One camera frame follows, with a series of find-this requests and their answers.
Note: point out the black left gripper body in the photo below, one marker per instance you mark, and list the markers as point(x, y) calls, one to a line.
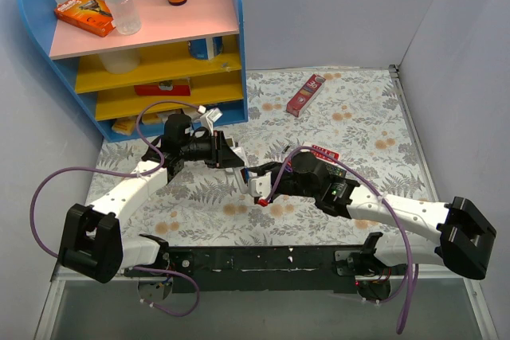
point(217, 149)

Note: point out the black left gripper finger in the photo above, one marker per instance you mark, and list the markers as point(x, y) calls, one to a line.
point(225, 145)
point(233, 159)

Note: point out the blue battery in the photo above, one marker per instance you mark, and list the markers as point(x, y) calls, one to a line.
point(245, 174)

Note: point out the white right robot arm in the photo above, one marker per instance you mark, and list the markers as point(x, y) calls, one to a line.
point(455, 235)

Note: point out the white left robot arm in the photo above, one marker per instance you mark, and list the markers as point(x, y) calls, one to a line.
point(92, 243)

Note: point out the black remote control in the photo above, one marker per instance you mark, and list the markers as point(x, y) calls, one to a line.
point(334, 173)

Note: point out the red box on shelf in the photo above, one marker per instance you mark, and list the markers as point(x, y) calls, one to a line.
point(176, 87)

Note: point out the blue shelf unit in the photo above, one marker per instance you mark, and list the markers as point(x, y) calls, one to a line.
point(188, 54)

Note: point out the red toothpaste box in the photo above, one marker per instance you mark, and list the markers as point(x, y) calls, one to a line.
point(305, 95)

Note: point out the floral table mat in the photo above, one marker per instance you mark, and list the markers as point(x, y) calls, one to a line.
point(358, 114)

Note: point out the blue white can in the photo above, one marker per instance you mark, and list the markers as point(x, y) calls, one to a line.
point(205, 49)

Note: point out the white cup on shelf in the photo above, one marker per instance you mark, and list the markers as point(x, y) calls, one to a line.
point(121, 61)

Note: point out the orange razor box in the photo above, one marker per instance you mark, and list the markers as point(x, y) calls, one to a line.
point(92, 16)

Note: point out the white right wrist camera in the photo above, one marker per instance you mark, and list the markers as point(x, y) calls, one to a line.
point(259, 188)

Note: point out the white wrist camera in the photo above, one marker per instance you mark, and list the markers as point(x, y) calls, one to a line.
point(259, 188)
point(208, 117)

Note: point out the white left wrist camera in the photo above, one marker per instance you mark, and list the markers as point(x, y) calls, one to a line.
point(208, 117)

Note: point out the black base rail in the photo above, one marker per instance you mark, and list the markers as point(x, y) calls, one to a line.
point(276, 268)

